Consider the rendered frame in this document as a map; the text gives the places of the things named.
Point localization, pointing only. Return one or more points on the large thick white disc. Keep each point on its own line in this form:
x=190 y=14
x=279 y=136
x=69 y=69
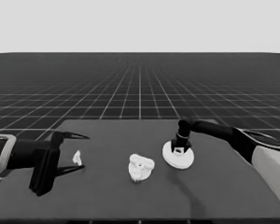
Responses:
x=177 y=162

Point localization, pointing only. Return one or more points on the small white T-shaped piece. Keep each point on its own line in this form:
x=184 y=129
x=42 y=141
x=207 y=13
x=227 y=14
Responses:
x=77 y=158

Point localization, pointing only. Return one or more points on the white round carrier with pins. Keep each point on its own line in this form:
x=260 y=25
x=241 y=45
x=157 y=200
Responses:
x=146 y=174

